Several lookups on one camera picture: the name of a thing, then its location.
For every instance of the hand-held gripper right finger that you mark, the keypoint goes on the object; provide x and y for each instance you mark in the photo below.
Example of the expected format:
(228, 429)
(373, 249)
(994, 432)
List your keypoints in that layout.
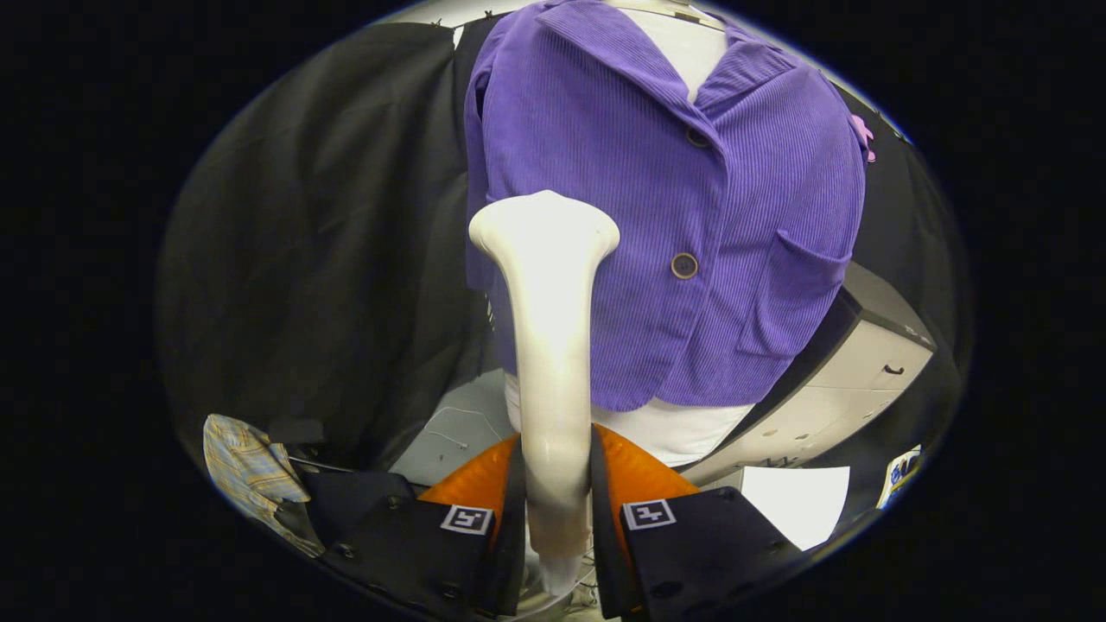
(708, 544)

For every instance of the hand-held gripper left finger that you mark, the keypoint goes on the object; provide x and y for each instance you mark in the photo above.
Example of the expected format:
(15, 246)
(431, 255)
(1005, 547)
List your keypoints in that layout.
(406, 544)

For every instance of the plaid cloth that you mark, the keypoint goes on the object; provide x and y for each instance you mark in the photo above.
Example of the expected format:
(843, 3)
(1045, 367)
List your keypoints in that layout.
(246, 462)

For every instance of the white flat panel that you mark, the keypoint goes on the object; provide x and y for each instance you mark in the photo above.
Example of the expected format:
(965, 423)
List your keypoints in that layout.
(795, 505)

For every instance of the white side table with clutter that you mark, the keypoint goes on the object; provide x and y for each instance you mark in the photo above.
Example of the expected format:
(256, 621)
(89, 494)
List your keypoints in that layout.
(901, 475)

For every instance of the grey cabinet with dark top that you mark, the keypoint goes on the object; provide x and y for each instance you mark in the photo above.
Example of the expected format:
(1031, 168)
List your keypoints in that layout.
(855, 389)

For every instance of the white mannequin torso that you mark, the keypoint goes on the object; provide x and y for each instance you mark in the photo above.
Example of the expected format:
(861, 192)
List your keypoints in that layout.
(683, 52)

